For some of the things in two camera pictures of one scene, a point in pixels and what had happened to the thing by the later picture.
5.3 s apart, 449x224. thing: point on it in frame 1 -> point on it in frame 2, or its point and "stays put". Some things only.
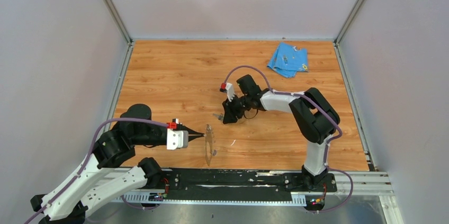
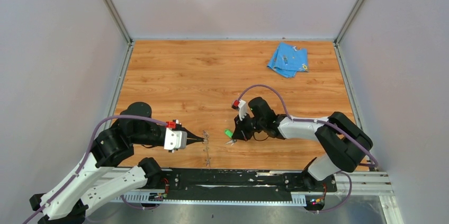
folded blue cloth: x=287 y=60 stays put
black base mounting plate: x=238 y=181 stays put
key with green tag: x=221 y=116 -> x=230 y=134
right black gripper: x=231 y=112 -> x=241 y=132
